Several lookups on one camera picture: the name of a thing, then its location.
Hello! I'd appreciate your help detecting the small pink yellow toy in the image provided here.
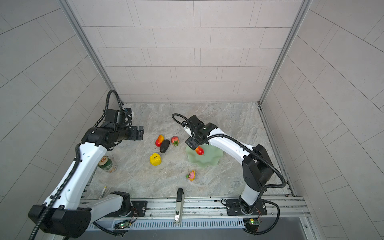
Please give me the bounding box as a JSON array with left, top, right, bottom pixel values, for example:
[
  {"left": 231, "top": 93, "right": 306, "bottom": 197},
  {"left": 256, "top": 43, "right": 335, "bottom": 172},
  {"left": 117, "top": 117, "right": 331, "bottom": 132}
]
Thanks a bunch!
[{"left": 186, "top": 171, "right": 196, "bottom": 182}]

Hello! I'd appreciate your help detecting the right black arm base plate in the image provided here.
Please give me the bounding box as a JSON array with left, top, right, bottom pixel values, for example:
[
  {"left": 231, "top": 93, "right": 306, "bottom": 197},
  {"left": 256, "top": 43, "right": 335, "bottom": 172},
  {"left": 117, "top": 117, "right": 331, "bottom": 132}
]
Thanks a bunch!
[{"left": 226, "top": 199, "right": 268, "bottom": 216}]

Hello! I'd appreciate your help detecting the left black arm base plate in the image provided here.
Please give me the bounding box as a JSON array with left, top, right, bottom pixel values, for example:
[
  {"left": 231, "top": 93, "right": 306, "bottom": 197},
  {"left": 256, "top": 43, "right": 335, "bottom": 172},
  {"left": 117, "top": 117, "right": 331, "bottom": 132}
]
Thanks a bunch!
[{"left": 126, "top": 201, "right": 148, "bottom": 218}]

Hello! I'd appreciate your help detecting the yellow fake bell pepper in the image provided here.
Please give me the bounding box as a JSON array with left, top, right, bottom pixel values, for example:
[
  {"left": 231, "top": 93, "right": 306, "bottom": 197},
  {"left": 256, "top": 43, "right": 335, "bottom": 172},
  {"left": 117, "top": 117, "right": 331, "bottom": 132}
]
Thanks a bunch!
[{"left": 149, "top": 153, "right": 162, "bottom": 166}]

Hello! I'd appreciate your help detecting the left green circuit board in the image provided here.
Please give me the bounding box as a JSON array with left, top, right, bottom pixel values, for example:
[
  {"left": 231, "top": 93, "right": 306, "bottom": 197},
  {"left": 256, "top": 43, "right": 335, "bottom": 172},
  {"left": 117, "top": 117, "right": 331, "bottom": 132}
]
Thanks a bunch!
[{"left": 114, "top": 221, "right": 132, "bottom": 230}]

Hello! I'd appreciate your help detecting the red yellow fake mango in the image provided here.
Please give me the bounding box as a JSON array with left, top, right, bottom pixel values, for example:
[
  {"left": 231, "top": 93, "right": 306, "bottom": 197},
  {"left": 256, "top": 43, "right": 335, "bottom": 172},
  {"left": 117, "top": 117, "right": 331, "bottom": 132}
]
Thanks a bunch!
[{"left": 155, "top": 135, "right": 165, "bottom": 147}]

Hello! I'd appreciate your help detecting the dark fake avocado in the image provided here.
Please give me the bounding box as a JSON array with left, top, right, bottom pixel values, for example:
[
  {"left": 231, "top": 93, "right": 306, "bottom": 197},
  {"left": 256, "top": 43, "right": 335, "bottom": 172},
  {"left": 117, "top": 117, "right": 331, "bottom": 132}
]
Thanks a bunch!
[{"left": 160, "top": 140, "right": 171, "bottom": 154}]

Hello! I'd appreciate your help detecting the green circuit board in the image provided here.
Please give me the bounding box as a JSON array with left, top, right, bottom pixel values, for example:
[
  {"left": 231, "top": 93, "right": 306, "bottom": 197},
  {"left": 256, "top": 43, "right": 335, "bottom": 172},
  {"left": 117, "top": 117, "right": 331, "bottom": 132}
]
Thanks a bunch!
[
  {"left": 114, "top": 221, "right": 132, "bottom": 230},
  {"left": 243, "top": 219, "right": 260, "bottom": 235}
]

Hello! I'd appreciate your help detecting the red fake strawberry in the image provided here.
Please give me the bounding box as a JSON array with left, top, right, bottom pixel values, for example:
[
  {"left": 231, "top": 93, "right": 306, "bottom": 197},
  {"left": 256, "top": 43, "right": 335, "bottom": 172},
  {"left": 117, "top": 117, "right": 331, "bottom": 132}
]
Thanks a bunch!
[{"left": 171, "top": 136, "right": 180, "bottom": 146}]

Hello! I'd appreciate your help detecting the black silver handle tool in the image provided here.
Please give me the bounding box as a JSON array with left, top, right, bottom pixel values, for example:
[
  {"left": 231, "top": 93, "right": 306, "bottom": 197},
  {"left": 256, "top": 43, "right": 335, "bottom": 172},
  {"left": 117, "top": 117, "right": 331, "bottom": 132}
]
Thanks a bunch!
[{"left": 174, "top": 188, "right": 184, "bottom": 224}]

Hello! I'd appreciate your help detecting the green label tin can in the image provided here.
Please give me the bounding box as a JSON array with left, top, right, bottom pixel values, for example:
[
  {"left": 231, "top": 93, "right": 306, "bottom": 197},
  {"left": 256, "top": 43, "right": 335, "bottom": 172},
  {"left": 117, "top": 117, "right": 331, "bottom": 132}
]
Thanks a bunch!
[{"left": 98, "top": 156, "right": 118, "bottom": 173}]

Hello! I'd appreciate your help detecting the white marker pen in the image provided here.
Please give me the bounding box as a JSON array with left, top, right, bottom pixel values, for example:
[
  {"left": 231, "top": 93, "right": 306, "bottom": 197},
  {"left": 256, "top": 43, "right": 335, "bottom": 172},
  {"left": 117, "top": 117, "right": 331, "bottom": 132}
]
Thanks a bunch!
[{"left": 100, "top": 186, "right": 107, "bottom": 199}]

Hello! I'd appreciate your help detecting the aluminium rail frame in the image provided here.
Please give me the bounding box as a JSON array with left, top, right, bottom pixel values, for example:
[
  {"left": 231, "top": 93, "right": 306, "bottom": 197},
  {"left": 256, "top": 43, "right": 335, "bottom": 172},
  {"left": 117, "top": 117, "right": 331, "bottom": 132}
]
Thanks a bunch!
[{"left": 77, "top": 196, "right": 311, "bottom": 223}]

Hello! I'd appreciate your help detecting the red orange fake mango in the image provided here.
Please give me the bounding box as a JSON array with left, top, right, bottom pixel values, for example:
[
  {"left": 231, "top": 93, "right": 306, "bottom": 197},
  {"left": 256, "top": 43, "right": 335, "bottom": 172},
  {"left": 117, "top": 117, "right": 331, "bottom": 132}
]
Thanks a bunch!
[{"left": 195, "top": 147, "right": 205, "bottom": 156}]

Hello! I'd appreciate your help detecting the light green scalloped fruit bowl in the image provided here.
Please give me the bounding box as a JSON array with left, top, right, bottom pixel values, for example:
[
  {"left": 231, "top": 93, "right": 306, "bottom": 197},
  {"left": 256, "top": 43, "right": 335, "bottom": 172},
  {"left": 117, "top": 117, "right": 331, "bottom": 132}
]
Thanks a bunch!
[{"left": 186, "top": 145, "right": 224, "bottom": 168}]

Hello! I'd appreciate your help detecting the right green circuit board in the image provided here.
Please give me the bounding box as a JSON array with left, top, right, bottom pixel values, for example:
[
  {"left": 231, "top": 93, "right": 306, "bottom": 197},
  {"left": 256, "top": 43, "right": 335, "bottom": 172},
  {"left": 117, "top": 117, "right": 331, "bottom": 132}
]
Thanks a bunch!
[{"left": 243, "top": 219, "right": 260, "bottom": 235}]

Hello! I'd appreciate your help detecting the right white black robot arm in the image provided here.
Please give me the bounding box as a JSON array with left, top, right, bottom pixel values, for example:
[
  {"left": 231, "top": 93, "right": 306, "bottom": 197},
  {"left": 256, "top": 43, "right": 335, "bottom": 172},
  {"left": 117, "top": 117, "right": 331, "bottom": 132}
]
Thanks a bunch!
[{"left": 172, "top": 113, "right": 287, "bottom": 215}]

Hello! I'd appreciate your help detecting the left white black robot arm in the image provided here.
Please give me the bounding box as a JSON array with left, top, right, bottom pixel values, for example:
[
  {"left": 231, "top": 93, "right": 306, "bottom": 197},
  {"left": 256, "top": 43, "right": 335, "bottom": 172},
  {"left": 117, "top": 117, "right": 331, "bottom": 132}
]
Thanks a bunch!
[{"left": 28, "top": 90, "right": 144, "bottom": 240}]

